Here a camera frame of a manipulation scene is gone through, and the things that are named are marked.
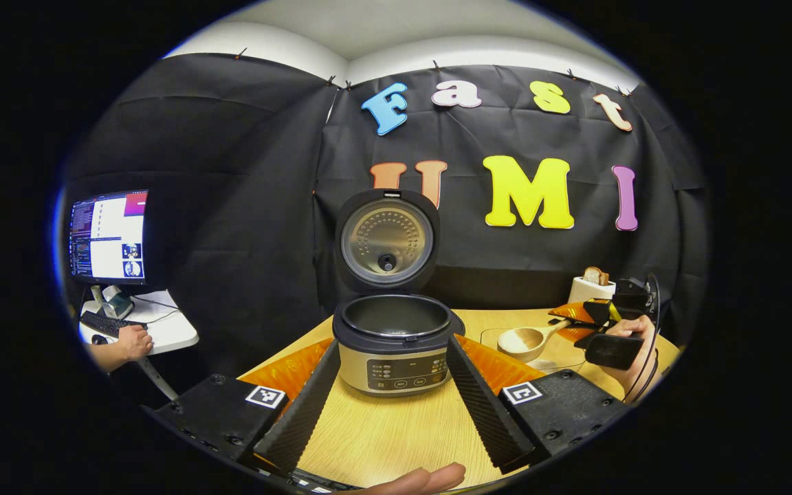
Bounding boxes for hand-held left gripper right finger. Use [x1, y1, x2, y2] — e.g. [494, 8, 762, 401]
[445, 335, 630, 475]

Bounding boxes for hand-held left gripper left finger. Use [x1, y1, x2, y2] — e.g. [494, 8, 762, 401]
[151, 337, 342, 475]

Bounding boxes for wooden spoon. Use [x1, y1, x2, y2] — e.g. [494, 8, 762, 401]
[497, 318, 575, 363]

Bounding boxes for silver black rice cooker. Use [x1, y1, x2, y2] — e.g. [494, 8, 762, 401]
[332, 188, 467, 397]

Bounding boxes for white toaster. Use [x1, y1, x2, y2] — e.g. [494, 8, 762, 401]
[568, 276, 617, 307]

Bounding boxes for white side table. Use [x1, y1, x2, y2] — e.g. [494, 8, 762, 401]
[78, 289, 199, 403]

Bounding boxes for white paper sheet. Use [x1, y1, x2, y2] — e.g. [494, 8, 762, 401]
[131, 290, 180, 324]

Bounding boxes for black backdrop cloth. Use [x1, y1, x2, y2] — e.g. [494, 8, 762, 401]
[59, 54, 710, 379]

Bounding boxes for small white green device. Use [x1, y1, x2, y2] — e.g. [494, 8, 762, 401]
[100, 285, 134, 320]

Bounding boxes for black keyboard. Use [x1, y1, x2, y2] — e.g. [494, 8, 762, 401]
[80, 311, 148, 339]

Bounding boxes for computer monitor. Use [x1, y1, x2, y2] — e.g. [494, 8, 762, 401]
[68, 190, 149, 286]

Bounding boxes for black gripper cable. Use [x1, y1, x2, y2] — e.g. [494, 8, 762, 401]
[621, 272, 663, 404]

